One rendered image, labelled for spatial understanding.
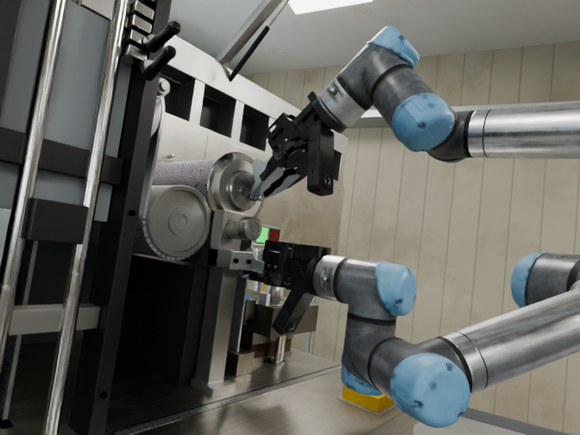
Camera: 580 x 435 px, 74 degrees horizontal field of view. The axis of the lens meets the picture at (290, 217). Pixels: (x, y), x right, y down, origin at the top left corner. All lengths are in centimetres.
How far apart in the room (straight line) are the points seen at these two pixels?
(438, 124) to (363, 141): 330
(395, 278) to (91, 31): 49
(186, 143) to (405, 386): 82
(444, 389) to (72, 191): 46
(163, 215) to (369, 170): 322
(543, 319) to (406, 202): 308
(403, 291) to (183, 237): 36
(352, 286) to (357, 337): 7
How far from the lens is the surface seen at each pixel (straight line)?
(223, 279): 68
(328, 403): 73
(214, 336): 70
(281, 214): 134
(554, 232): 360
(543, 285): 81
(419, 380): 48
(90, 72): 51
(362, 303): 60
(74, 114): 49
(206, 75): 117
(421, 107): 56
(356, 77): 64
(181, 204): 67
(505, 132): 65
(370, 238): 366
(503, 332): 57
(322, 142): 65
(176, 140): 107
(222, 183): 71
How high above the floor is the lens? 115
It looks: 5 degrees up
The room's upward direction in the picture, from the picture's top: 7 degrees clockwise
